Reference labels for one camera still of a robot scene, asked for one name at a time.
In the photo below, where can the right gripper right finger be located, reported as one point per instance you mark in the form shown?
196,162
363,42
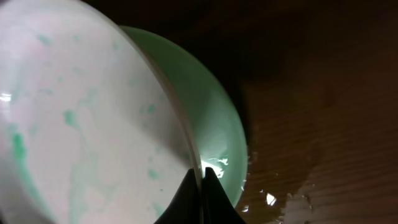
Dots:
217,209

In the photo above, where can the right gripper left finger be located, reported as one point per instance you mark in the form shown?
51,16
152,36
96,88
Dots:
185,205

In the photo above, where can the light green plate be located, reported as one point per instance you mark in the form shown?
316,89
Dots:
217,127

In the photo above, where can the white plate with green stains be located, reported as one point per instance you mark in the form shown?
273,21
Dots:
90,129

